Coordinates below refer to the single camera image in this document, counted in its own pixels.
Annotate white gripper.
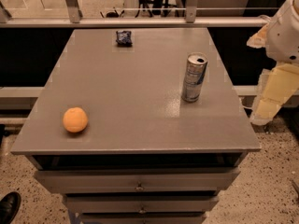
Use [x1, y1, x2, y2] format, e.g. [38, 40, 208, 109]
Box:
[249, 0, 299, 126]

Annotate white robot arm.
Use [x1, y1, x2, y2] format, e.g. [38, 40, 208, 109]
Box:
[247, 0, 299, 126]

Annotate silver blue redbull can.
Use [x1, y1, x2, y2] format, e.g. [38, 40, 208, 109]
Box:
[181, 52, 208, 103]

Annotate grey metal railing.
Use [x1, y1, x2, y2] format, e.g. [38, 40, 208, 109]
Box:
[0, 0, 268, 28]

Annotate grey drawer cabinet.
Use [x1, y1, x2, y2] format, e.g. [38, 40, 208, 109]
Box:
[10, 27, 262, 224]

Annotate blue snack packet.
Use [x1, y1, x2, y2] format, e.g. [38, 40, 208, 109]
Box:
[116, 31, 133, 46]

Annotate orange fruit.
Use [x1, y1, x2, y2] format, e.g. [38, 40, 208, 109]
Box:
[63, 107, 88, 133]

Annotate top grey drawer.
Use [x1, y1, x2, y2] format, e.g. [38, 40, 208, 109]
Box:
[35, 168, 240, 194]

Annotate grey drawer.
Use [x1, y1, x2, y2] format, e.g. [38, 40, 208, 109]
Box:
[80, 213, 206, 224]
[35, 168, 240, 194]
[64, 194, 219, 214]

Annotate bottom grey drawer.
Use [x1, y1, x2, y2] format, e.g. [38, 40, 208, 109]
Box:
[80, 213, 206, 224]

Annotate middle grey drawer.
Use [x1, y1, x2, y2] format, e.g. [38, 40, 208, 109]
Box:
[64, 194, 219, 214]

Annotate black shoe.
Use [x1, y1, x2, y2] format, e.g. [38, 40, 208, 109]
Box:
[0, 191, 21, 224]

